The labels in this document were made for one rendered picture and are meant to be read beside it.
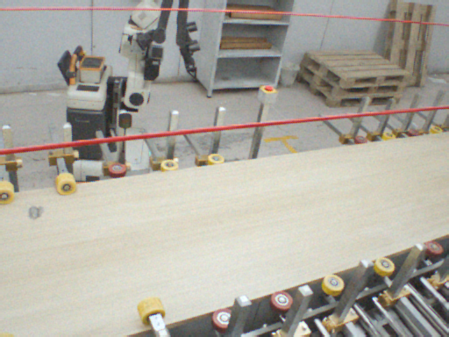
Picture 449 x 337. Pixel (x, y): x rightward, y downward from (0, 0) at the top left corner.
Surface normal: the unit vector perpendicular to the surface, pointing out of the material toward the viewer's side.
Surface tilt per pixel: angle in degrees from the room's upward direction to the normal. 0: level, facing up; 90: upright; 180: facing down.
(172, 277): 0
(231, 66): 90
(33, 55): 90
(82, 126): 90
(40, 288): 0
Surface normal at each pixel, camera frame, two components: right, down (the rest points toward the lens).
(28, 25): 0.43, 0.57
